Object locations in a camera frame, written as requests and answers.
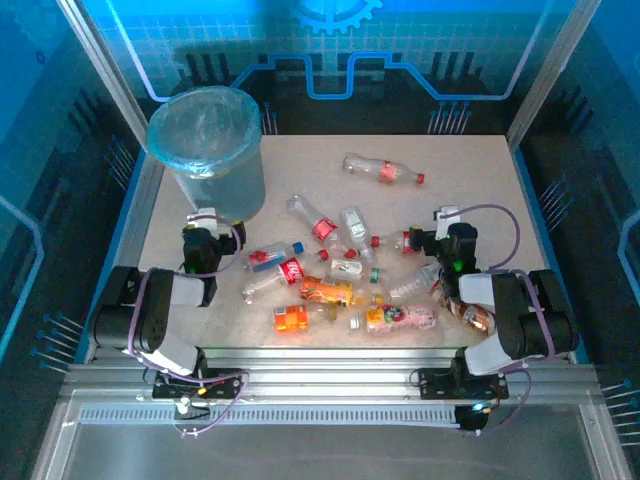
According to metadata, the crushed cola bottle red label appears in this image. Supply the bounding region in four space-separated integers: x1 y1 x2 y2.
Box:
242 248 331 305

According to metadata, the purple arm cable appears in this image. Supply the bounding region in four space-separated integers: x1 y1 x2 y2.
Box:
127 215 251 439
439 202 556 437

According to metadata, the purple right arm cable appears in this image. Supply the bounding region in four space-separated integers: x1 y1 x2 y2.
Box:
439 202 556 437

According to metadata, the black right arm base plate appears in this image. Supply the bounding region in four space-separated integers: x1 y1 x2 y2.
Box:
417 367 510 401

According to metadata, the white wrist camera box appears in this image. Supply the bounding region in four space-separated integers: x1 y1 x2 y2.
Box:
186 206 232 239
432 204 462 240

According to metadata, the clear bottle red white label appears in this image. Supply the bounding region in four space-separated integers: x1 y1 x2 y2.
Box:
284 193 359 260

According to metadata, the black controller box with LED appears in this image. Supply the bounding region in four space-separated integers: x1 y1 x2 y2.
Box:
453 402 490 434

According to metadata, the clear cola bottle red cap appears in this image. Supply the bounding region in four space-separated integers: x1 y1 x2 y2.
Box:
342 152 426 186

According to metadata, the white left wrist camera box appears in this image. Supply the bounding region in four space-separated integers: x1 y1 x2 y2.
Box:
186 206 232 239

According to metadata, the clear ribbed bottle without label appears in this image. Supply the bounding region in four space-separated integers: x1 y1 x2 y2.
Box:
387 262 444 301

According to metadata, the slotted grey cable duct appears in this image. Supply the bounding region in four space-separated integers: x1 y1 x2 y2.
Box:
77 405 464 427

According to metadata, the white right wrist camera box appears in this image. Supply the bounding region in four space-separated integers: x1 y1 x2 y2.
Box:
432 204 462 240

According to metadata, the clear bottle red label red cap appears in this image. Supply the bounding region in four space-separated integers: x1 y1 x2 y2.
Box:
369 229 419 256

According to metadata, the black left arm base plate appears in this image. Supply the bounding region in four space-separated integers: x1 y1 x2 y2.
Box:
151 367 246 400

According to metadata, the aluminium frame post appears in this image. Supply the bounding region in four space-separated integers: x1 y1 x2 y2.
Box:
504 0 604 151
54 0 151 151

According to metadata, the translucent bin with blue liner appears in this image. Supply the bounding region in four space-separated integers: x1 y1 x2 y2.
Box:
145 84 267 224

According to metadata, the clear bottle white green label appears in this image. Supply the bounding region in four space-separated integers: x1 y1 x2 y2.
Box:
340 205 379 264

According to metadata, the orange juice bottle orange cap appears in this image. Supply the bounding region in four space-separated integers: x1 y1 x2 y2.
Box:
298 275 386 309

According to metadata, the bottle with pink label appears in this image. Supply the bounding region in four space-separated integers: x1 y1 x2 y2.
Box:
348 302 440 335

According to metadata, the clear bottle blue cap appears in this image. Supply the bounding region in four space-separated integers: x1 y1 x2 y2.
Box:
244 241 306 274

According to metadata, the small bottle white label green neck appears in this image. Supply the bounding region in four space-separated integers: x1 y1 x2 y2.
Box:
329 258 389 284

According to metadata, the aluminium front frame rail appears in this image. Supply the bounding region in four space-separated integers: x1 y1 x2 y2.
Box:
62 346 601 396

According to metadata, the short bottle orange label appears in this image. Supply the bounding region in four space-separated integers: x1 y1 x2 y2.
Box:
273 303 339 335

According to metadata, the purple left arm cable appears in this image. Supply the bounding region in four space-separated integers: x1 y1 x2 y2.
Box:
127 215 251 439

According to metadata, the bottle with copper brown label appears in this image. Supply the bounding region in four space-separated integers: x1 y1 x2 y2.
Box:
432 284 499 336

